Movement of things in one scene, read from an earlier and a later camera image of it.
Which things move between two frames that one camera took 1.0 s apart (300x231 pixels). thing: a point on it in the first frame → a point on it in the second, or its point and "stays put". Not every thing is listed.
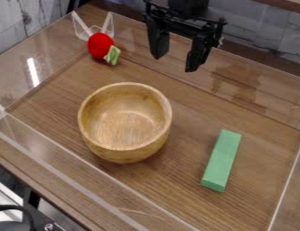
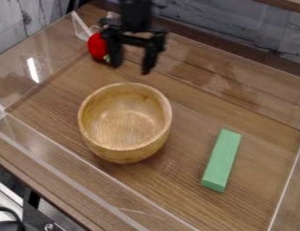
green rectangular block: [221, 162] stays put
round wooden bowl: [125, 119] stays put
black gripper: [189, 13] → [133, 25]
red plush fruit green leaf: [101, 46] stays put
